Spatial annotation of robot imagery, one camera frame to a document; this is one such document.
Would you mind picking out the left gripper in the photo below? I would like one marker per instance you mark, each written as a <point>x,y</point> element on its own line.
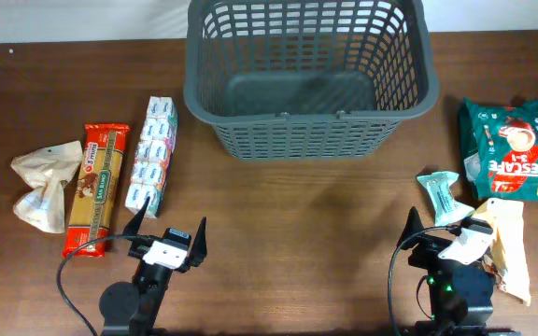
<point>198,253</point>

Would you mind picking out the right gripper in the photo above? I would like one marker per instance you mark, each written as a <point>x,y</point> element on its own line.
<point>429,246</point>

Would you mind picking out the teal wet wipes pack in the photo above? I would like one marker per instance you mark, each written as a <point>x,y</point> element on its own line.
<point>447,210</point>

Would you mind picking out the white tissue multipack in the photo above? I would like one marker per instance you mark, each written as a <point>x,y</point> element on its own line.
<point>153,156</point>

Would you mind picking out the red spaghetti pasta pack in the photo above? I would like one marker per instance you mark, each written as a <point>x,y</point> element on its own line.
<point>96,191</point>

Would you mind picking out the beige snack bag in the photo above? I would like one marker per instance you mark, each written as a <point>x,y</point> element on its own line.
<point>506,258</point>

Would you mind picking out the green Nescafe coffee bag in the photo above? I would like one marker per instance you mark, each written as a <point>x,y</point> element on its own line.
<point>499,150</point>

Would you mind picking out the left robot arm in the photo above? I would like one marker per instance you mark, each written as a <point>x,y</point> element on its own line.
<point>131,308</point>

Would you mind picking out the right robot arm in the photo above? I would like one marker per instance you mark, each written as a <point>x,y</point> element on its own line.
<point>460,294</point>

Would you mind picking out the grey plastic basket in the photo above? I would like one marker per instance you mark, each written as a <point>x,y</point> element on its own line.
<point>317,79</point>

